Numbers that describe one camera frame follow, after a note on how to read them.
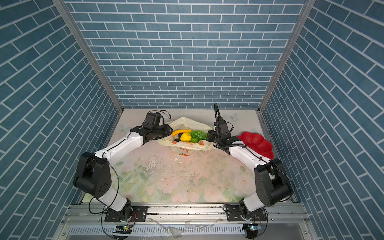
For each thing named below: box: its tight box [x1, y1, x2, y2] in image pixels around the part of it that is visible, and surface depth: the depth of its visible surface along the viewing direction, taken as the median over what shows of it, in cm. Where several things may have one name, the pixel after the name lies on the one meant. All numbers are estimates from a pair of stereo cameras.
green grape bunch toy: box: [190, 130, 207, 141], surface depth 101 cm
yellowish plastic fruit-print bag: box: [156, 117, 190, 157], surface depth 91 cm
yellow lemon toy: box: [180, 132, 192, 142], surface depth 96 cm
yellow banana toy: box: [172, 129, 192, 137], surface depth 100 cm
